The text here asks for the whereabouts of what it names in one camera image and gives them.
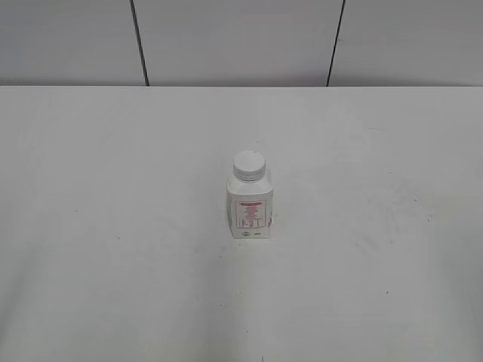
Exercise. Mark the white screw cap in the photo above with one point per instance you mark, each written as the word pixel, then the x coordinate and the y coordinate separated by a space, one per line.
pixel 249 166

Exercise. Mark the white square plastic bottle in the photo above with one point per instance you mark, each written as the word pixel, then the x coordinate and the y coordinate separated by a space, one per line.
pixel 249 207

